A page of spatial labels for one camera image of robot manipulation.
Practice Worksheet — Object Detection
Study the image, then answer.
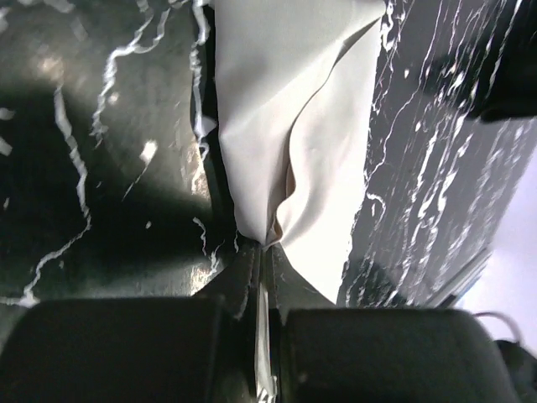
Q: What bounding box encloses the grey underwear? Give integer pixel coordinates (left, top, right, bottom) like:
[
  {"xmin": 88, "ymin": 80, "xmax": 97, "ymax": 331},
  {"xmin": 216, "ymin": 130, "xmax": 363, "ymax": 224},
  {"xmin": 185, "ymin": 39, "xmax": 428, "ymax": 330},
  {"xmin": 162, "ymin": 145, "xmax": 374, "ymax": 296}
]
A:
[{"xmin": 209, "ymin": 0, "xmax": 388, "ymax": 403}]

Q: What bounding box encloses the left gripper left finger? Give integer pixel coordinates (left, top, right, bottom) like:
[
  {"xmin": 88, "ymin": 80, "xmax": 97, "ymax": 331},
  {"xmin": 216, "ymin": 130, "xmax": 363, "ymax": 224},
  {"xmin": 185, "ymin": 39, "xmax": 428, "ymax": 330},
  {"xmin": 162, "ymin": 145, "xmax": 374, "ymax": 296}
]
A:
[{"xmin": 1, "ymin": 243, "xmax": 261, "ymax": 402}]

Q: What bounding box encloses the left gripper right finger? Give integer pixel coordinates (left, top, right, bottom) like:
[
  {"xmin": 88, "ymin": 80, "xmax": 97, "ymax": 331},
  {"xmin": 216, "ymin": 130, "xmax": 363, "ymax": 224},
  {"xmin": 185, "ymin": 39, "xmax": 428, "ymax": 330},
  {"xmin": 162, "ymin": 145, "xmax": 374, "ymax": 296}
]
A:
[{"xmin": 266, "ymin": 247, "xmax": 523, "ymax": 402}]

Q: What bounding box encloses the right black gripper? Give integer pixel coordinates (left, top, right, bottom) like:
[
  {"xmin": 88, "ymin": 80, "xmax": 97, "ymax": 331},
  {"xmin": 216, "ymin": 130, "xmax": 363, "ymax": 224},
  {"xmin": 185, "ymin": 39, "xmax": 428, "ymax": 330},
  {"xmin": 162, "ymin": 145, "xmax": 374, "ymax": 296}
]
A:
[{"xmin": 427, "ymin": 1, "xmax": 536, "ymax": 123}]

